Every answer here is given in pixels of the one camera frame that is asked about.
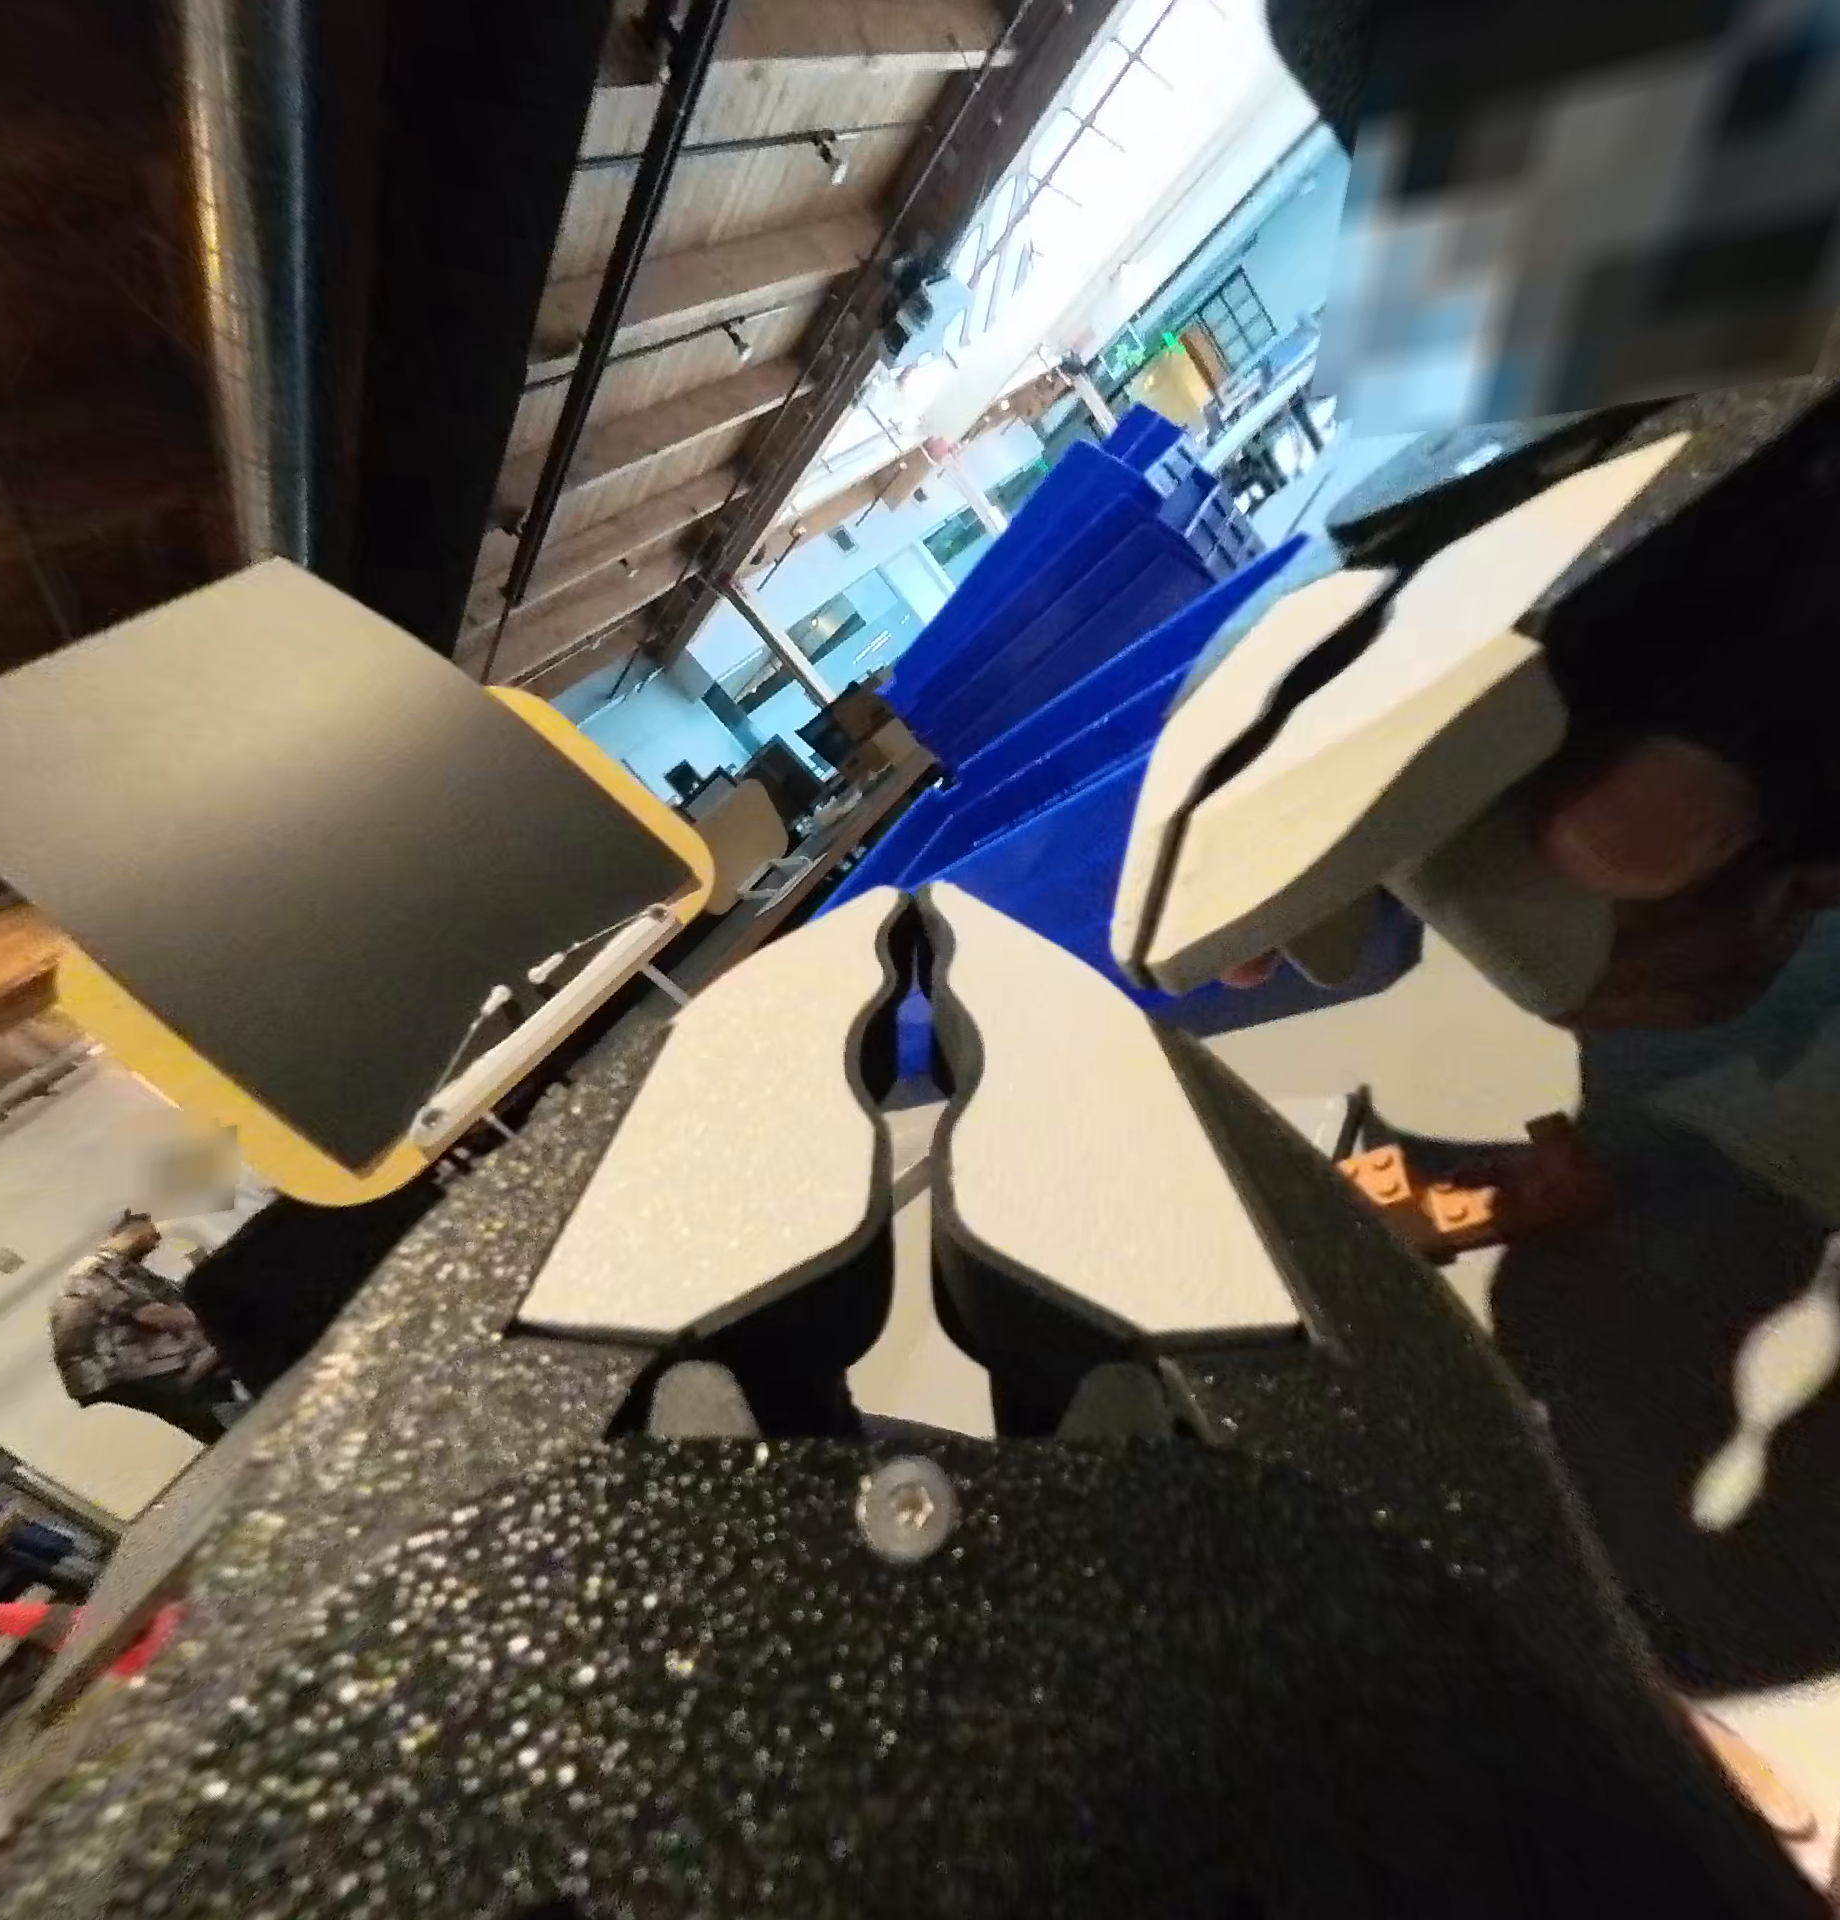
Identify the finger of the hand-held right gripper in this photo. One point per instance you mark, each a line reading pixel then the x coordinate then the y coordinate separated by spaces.
pixel 1251 645
pixel 1387 748

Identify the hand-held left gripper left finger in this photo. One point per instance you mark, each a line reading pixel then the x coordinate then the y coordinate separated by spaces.
pixel 739 1155

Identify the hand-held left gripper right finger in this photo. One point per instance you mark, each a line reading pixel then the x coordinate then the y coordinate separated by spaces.
pixel 1100 1155

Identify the blue storage bin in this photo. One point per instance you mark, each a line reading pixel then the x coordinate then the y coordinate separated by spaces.
pixel 1069 599
pixel 1040 857

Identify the orange toy brick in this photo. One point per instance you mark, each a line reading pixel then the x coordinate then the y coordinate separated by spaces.
pixel 1422 1192

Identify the grey desk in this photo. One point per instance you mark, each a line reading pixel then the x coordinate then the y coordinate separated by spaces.
pixel 1459 1080

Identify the person's right hand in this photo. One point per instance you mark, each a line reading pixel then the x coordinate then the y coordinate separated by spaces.
pixel 1654 816

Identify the dark panel with yellow rim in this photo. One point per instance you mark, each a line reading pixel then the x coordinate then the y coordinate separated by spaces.
pixel 333 825

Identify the red object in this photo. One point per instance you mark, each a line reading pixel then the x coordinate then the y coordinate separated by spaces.
pixel 29 1620

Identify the silver ventilation duct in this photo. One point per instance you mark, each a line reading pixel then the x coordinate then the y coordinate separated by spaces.
pixel 251 300

